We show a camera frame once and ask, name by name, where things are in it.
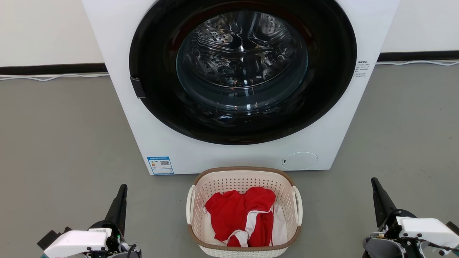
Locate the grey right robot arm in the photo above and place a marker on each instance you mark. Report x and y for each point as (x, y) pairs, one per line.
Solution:
(378, 249)

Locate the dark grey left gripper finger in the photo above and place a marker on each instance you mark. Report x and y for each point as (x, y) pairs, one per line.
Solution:
(122, 215)
(114, 213)

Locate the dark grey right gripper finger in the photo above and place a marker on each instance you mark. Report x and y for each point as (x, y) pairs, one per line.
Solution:
(388, 208)
(377, 208)

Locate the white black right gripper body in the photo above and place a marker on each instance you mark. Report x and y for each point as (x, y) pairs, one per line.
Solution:
(426, 229)

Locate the steel washer drum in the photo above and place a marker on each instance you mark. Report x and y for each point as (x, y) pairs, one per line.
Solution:
(222, 46)

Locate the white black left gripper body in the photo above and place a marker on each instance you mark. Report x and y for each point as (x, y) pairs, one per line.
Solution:
(77, 242)

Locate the round white filter cover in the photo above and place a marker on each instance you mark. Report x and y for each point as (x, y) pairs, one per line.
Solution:
(299, 161)

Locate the red garment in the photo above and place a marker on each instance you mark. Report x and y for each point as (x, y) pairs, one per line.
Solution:
(233, 211)

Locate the black text instruction sticker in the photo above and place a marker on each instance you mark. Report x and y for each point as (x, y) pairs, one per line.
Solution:
(360, 68)

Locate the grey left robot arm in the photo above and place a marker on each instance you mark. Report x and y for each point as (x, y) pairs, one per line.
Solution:
(125, 252)

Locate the cream perforated laundry basket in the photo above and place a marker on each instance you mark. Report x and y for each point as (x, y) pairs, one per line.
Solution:
(244, 177)

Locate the white front-load washing machine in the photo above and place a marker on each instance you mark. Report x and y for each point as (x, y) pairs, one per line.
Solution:
(322, 143)

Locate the round black washer door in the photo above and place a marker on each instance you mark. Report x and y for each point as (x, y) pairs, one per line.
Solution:
(154, 71)

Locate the blue energy label sticker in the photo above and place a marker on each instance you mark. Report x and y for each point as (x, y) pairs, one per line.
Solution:
(160, 165)

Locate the white garment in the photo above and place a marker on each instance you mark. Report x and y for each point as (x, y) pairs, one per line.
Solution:
(279, 229)

